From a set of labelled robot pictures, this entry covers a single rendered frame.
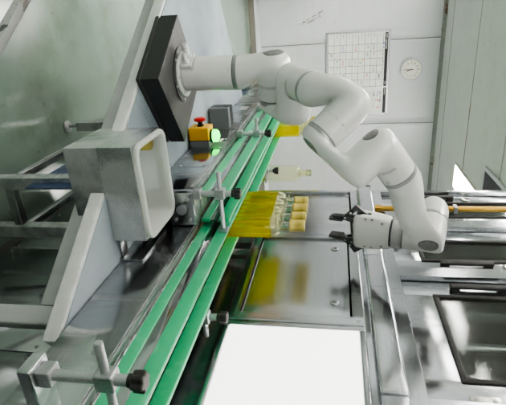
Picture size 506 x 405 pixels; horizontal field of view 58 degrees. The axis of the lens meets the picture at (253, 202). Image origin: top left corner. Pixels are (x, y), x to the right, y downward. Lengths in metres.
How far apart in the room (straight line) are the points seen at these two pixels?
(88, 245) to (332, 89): 0.63
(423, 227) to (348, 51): 6.03
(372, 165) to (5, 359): 0.97
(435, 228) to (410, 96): 6.12
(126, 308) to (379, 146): 0.62
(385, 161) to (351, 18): 6.05
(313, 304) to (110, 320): 0.53
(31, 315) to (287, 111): 0.75
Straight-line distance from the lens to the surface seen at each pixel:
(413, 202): 1.10
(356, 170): 1.01
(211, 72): 1.30
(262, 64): 1.26
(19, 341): 1.33
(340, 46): 7.04
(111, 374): 0.65
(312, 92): 1.09
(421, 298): 1.34
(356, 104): 1.06
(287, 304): 1.21
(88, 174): 1.05
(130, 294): 0.98
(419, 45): 7.15
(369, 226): 1.27
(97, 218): 1.03
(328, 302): 1.21
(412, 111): 7.28
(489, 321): 1.31
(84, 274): 0.99
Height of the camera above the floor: 1.25
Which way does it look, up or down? 10 degrees down
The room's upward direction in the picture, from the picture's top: 90 degrees clockwise
